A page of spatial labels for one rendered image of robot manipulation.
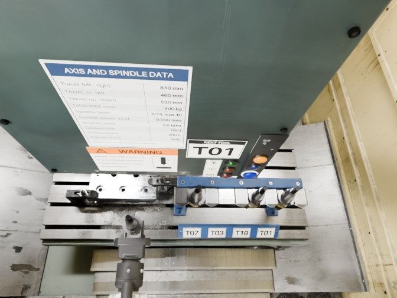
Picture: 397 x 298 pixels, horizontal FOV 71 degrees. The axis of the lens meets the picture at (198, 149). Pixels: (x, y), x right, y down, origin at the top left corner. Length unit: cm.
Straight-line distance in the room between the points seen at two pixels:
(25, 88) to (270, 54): 28
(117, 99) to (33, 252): 139
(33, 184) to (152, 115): 142
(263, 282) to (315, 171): 65
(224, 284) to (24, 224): 104
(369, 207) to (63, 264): 149
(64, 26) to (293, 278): 146
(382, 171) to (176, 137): 110
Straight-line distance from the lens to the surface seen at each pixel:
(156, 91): 35
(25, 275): 169
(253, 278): 153
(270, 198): 108
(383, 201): 142
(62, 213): 142
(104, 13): 28
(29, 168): 180
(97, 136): 47
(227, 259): 147
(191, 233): 128
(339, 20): 31
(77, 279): 165
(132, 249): 101
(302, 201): 112
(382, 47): 149
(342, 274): 159
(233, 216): 136
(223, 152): 50
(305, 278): 158
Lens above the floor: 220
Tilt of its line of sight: 63 degrees down
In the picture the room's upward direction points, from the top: 11 degrees clockwise
